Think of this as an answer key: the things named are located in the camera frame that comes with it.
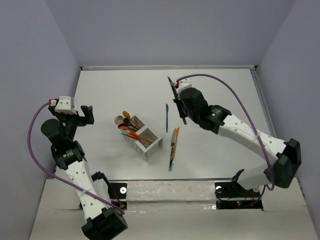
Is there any beige spoon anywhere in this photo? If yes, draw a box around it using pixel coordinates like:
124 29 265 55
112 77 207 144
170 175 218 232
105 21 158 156
114 115 124 126

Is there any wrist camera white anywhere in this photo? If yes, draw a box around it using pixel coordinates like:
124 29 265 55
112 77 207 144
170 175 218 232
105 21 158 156
176 78 192 95
54 96 77 115

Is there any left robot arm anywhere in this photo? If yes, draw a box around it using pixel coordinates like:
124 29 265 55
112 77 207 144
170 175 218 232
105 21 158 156
40 103 128 240

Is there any white utensil caddy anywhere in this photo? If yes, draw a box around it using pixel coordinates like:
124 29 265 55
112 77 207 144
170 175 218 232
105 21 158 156
114 115 163 162

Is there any orange knife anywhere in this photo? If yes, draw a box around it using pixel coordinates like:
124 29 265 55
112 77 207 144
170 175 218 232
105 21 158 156
127 131 151 141
173 127 180 160

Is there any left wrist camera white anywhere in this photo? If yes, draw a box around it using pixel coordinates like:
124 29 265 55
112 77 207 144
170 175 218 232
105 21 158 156
54 96 77 115

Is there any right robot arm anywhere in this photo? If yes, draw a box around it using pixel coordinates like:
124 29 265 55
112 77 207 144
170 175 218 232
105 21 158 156
168 75 302 196

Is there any red-orange knife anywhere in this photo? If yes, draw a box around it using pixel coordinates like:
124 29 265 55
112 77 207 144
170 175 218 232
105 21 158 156
121 133 153 144

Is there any red-orange spoon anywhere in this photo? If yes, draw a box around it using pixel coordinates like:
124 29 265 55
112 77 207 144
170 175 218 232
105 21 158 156
117 124 136 133

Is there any yellow-orange spoon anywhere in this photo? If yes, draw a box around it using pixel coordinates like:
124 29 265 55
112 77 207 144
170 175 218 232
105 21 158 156
122 111 131 119

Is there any teal patterned handle knife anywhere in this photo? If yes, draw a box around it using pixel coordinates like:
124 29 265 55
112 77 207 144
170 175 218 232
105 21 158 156
168 128 177 172

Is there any blue knife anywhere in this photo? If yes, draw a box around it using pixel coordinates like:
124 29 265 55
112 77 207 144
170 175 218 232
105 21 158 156
165 103 169 133

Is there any dark blue spoon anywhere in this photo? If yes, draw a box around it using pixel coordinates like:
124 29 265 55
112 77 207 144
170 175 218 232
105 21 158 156
117 123 138 132

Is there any white cardboard front cover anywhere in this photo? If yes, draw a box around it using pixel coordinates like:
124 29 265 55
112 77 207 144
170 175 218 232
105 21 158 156
30 179 317 240

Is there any brown spoon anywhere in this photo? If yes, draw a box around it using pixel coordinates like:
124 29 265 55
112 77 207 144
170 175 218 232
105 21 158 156
123 118 139 130

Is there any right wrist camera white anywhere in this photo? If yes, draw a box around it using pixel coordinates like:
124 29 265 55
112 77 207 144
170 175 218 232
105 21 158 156
176 78 192 95

